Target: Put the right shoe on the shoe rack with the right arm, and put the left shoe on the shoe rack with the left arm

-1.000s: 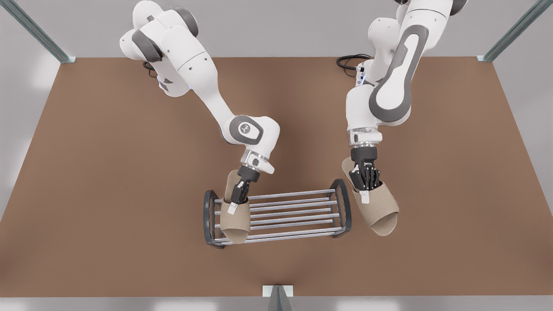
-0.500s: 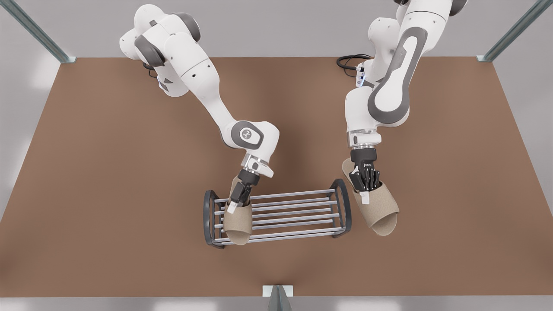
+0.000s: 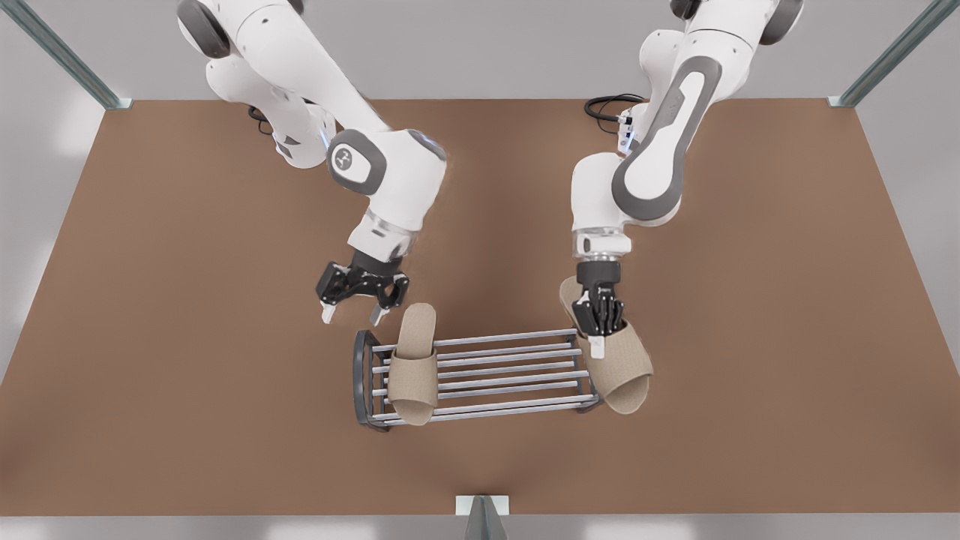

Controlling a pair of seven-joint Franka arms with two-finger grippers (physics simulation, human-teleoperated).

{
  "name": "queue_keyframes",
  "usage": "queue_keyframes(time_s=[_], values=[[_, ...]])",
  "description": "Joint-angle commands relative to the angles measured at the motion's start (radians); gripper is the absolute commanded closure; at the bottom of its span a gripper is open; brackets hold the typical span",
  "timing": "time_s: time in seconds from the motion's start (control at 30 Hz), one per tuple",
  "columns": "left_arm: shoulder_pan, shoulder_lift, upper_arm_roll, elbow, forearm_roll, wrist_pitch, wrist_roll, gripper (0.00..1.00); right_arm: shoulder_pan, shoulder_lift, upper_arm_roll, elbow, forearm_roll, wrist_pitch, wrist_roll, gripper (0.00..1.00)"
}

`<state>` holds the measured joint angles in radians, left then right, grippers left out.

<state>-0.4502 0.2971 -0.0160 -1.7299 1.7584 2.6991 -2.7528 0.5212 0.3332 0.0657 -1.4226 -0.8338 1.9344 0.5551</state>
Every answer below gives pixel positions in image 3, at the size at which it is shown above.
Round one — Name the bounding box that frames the beige slipper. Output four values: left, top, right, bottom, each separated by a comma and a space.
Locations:
559, 276, 653, 416
386, 302, 440, 427

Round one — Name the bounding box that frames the silver frame post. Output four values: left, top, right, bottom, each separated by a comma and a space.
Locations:
455, 494, 510, 540
827, 0, 960, 109
0, 0, 133, 111

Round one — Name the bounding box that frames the grey metal shoe rack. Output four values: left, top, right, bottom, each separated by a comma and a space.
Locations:
352, 328, 605, 431

